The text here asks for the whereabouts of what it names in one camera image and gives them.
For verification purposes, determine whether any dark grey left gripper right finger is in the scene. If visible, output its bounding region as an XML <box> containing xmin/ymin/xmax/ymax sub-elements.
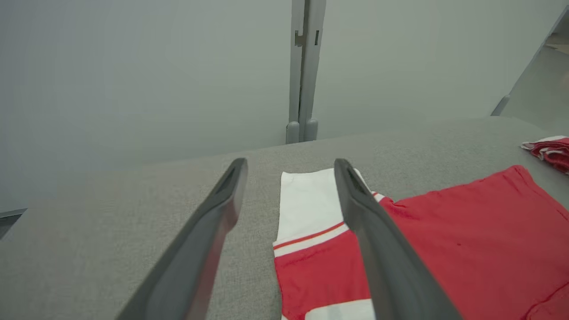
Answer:
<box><xmin>333</xmin><ymin>158</ymin><xmax>463</xmax><ymax>320</ymax></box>

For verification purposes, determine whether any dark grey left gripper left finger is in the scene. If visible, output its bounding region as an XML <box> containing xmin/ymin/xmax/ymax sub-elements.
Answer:
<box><xmin>116</xmin><ymin>158</ymin><xmax>248</xmax><ymax>320</ymax></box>

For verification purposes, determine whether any red white number jersey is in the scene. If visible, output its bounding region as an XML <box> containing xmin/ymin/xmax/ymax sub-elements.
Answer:
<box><xmin>272</xmin><ymin>165</ymin><xmax>569</xmax><ymax>320</ymax></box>

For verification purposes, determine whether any folded red white garment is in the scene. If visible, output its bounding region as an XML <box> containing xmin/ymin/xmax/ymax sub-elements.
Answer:
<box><xmin>521</xmin><ymin>136</ymin><xmax>569</xmax><ymax>175</ymax></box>

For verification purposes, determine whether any grey partition post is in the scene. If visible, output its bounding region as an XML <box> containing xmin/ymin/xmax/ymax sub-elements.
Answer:
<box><xmin>286</xmin><ymin>0</ymin><xmax>328</xmax><ymax>144</ymax></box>

